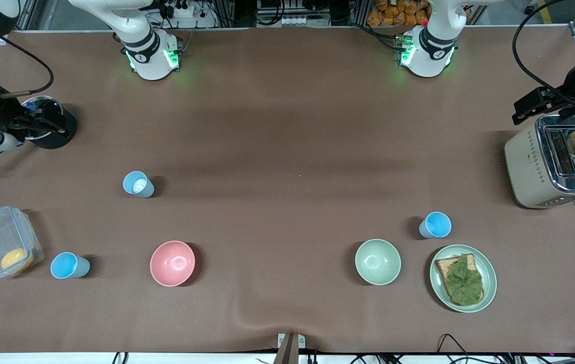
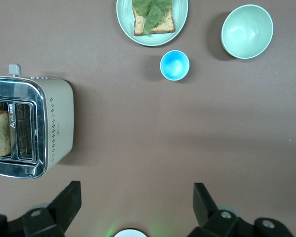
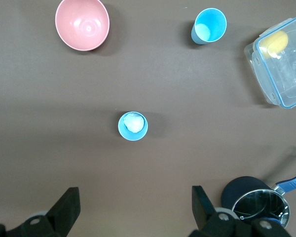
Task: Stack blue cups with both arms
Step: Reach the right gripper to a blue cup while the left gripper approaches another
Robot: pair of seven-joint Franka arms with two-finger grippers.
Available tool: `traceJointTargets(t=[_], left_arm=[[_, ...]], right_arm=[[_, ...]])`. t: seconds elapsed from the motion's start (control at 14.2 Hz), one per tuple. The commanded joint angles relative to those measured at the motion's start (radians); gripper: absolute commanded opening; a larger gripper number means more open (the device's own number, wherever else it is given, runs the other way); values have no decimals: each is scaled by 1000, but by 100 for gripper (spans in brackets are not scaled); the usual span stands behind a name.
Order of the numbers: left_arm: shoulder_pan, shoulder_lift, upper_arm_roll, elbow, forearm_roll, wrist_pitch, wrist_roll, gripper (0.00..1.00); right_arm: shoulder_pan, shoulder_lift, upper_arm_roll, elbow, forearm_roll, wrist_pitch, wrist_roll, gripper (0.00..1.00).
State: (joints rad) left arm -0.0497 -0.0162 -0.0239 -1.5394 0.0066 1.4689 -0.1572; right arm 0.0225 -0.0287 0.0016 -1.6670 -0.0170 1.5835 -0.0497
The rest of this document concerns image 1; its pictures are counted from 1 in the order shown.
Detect cream and chrome toaster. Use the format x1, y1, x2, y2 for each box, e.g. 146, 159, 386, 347
504, 115, 575, 209

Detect pink bowl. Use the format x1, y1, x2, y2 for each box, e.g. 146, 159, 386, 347
150, 241, 196, 287

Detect bag of orange buns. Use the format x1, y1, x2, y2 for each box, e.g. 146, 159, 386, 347
367, 0, 430, 27

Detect metal table clamp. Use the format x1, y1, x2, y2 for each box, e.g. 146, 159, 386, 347
277, 333, 306, 364

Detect green lettuce leaf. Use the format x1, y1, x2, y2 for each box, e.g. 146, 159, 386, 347
444, 254, 484, 306

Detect white power strip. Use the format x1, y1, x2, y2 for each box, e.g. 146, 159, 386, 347
162, 0, 203, 19

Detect pale green plate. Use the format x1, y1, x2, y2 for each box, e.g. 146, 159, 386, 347
429, 245, 497, 313

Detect orange round food piece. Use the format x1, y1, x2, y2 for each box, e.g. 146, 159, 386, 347
1, 248, 35, 271

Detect black pot with blue handle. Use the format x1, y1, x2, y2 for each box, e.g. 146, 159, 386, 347
0, 96, 77, 174

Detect thin black looped cable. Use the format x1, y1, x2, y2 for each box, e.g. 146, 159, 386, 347
437, 333, 470, 364

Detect toast slice under lettuce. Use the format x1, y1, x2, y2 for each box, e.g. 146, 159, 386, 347
436, 254, 485, 307

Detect pale green bowl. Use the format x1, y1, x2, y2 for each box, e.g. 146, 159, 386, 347
355, 239, 402, 286

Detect light blue plastic cup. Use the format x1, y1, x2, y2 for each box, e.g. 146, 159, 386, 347
50, 252, 91, 280
123, 171, 156, 199
419, 212, 452, 239

